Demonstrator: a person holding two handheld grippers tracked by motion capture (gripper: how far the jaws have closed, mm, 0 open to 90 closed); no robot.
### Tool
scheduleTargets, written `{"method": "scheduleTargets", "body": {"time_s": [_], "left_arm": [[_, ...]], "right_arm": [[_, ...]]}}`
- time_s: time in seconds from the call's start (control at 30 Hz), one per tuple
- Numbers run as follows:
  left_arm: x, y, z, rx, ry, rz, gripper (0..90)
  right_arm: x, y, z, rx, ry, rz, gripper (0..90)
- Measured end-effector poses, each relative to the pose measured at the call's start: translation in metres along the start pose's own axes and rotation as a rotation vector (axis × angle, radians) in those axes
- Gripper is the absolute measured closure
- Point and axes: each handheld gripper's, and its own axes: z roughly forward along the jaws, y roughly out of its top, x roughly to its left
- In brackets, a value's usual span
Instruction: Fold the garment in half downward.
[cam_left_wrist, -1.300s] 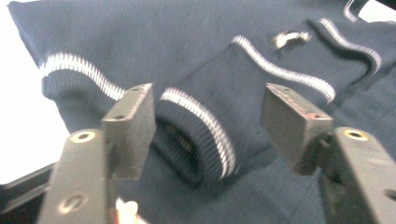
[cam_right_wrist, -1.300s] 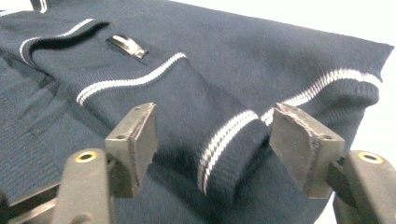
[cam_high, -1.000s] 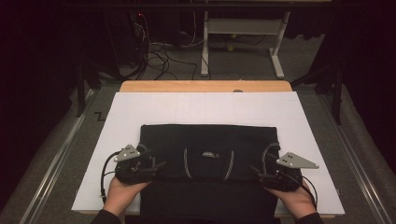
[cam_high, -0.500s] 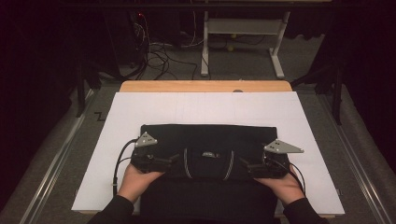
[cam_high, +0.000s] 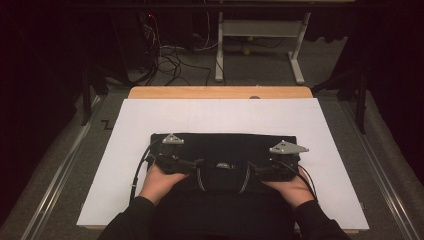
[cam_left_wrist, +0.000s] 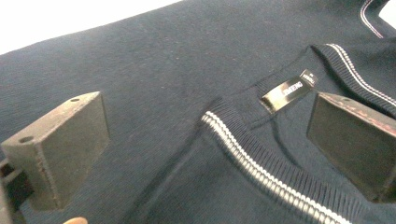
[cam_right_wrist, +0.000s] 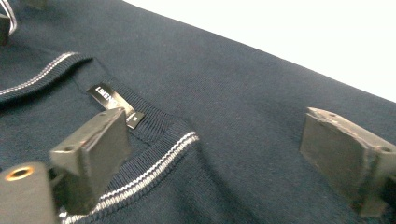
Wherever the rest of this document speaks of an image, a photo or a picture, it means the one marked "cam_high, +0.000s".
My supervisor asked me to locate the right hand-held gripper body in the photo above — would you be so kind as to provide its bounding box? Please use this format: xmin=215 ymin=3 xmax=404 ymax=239
xmin=255 ymin=139 xmax=310 ymax=183

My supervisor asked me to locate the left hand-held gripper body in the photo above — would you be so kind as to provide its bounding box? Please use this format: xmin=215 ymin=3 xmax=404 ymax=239
xmin=153 ymin=133 xmax=198 ymax=176

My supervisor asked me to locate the black knit vest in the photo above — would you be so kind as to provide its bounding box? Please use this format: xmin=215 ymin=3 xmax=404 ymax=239
xmin=146 ymin=132 xmax=298 ymax=240

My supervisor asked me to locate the person's right hand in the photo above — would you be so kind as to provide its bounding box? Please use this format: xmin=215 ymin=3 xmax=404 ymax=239
xmin=261 ymin=166 xmax=316 ymax=210

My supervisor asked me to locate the person's left hand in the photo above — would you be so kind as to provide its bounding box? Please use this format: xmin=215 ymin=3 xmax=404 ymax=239
xmin=138 ymin=162 xmax=190 ymax=206

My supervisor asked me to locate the white paper sheet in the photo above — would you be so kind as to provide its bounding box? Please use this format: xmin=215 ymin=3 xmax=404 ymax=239
xmin=76 ymin=97 xmax=370 ymax=231

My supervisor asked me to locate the wooden table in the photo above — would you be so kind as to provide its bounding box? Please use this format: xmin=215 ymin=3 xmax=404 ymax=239
xmin=127 ymin=85 xmax=314 ymax=100

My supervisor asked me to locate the black metal stand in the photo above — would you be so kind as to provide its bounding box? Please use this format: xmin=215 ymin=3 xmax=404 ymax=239
xmin=81 ymin=59 xmax=112 ymax=127
xmin=311 ymin=63 xmax=369 ymax=135

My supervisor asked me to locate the dark computer tower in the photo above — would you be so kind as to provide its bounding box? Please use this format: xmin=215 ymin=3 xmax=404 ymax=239
xmin=112 ymin=11 xmax=158 ymax=74

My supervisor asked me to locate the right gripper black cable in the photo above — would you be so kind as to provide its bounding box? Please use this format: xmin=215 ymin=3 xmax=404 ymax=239
xmin=270 ymin=157 xmax=318 ymax=202

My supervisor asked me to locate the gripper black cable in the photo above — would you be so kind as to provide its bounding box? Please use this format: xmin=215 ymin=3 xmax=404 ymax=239
xmin=270 ymin=157 xmax=318 ymax=202
xmin=128 ymin=139 xmax=163 ymax=205

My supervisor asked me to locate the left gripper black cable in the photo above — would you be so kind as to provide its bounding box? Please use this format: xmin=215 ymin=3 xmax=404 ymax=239
xmin=128 ymin=139 xmax=163 ymax=205

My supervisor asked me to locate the tangle of floor cables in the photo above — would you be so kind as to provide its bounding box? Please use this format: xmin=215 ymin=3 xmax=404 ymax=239
xmin=142 ymin=12 xmax=214 ymax=87

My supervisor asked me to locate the metal floor rail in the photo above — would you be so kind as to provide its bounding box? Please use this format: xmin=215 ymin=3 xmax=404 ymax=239
xmin=19 ymin=95 xmax=102 ymax=240
xmin=339 ymin=99 xmax=422 ymax=240

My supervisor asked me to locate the white desk frame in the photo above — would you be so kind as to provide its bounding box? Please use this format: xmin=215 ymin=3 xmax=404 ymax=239
xmin=214 ymin=11 xmax=313 ymax=85

